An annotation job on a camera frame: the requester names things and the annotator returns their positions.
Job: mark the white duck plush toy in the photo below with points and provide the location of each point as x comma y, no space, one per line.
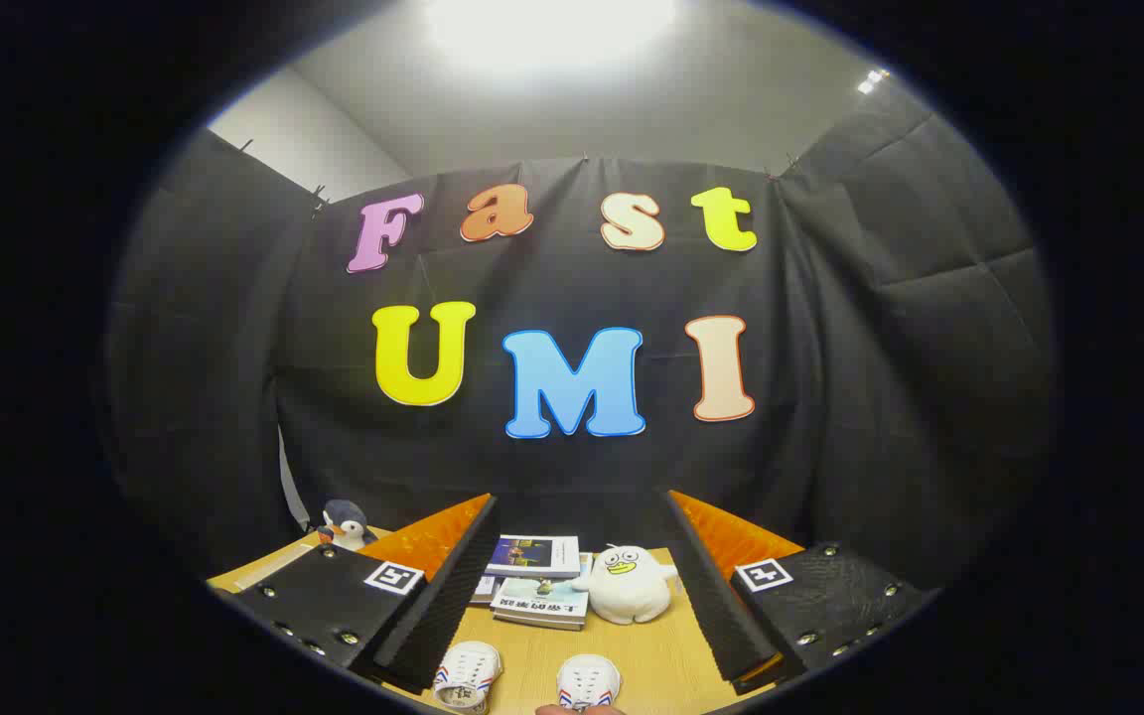
627,591

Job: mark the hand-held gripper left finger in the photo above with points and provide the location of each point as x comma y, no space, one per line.
453,596

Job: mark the white shoe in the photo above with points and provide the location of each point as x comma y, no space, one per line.
589,680
470,670

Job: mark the large ceiling light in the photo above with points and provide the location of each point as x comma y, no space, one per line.
547,30

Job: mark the navy penguin plush toy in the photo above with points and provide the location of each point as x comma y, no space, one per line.
346,521

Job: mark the small ceiling light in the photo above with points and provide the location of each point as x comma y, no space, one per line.
870,83

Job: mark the book with teal cover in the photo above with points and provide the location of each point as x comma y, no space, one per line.
542,601

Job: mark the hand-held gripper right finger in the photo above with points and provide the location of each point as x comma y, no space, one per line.
721,606

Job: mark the book with blue night cover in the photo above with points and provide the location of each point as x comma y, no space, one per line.
537,554

